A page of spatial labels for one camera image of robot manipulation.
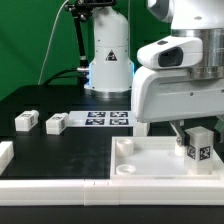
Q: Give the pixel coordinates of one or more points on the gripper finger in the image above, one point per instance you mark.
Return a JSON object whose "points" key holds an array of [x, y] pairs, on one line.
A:
{"points": [[181, 137], [220, 127]]}

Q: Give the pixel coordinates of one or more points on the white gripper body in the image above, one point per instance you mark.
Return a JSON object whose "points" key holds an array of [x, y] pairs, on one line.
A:
{"points": [[162, 88]]}

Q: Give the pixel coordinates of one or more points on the white square tabletop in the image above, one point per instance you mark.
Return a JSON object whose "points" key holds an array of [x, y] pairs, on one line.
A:
{"points": [[149, 158]]}

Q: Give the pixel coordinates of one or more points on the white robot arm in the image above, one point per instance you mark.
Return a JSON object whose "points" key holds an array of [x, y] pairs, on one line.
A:
{"points": [[111, 70]]}

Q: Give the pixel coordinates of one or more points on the white marker sheet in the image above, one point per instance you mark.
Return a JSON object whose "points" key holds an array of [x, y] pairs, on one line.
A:
{"points": [[101, 119]]}

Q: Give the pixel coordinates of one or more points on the white front fence wall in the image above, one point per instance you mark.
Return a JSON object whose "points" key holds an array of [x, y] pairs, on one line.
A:
{"points": [[111, 192]]}

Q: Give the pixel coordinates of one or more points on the white left fence wall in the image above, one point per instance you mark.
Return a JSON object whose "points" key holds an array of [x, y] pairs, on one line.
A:
{"points": [[6, 154]]}

